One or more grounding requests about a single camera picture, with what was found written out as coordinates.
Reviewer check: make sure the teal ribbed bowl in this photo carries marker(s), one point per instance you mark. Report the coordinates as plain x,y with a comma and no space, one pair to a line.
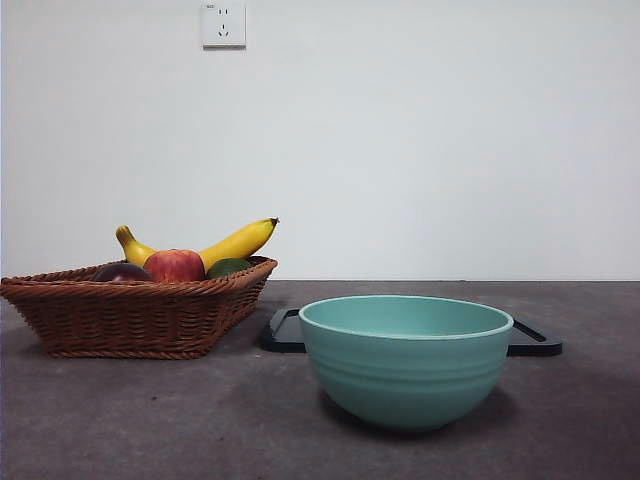
406,380

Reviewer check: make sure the yellow banana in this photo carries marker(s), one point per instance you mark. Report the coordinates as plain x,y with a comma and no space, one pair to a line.
235,245

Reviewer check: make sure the dark purple plum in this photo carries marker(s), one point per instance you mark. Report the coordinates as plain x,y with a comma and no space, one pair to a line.
122,272

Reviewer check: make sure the brown wicker basket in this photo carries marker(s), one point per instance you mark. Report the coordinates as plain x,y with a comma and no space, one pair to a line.
125,320

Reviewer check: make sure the white wall socket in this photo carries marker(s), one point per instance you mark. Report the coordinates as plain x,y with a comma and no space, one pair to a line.
225,25

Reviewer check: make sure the red apple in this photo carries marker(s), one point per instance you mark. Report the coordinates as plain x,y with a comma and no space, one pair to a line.
175,266

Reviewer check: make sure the black rectangular tray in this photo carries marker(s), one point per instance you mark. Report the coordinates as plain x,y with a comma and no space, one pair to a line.
282,335

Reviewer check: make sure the green round fruit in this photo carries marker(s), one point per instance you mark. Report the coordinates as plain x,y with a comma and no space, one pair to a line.
227,267

